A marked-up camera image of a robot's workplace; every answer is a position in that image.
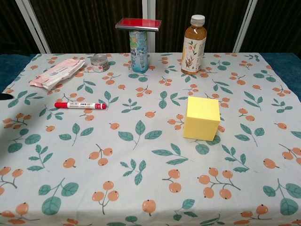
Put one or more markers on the yellow cube block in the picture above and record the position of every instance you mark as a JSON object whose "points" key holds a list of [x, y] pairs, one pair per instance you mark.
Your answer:
{"points": [[202, 122]]}

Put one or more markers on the dark ribbed partition panel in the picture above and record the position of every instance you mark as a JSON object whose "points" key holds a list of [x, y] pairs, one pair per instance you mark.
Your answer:
{"points": [[174, 35], [82, 26], [277, 26], [14, 23]]}

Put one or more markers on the flat red box silver rim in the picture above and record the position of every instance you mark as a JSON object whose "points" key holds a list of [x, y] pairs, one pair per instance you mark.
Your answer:
{"points": [[138, 23]]}

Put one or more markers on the amber tea bottle white cap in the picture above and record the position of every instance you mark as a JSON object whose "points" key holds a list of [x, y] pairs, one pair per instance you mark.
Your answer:
{"points": [[194, 47]]}

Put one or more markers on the grey partition frame post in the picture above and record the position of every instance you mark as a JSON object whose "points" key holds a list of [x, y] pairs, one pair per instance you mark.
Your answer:
{"points": [[36, 26], [244, 26], [150, 9]]}

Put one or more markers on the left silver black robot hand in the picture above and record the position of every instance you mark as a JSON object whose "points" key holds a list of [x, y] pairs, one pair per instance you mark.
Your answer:
{"points": [[5, 96]]}

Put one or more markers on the floral fruit print tablecloth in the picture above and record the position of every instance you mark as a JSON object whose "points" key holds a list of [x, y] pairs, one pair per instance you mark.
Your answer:
{"points": [[150, 153]]}

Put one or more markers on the small clear round jar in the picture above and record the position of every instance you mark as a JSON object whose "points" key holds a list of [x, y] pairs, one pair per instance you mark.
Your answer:
{"points": [[100, 63]]}

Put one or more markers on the red and white marker pen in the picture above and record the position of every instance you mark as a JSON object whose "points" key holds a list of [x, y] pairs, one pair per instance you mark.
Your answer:
{"points": [[80, 105]]}

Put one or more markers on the blue green drink can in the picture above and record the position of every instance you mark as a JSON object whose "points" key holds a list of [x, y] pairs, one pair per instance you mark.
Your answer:
{"points": [[139, 51]]}

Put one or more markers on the pink white wet wipes pack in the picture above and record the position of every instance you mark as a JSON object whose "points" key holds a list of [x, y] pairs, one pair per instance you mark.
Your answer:
{"points": [[58, 71]]}

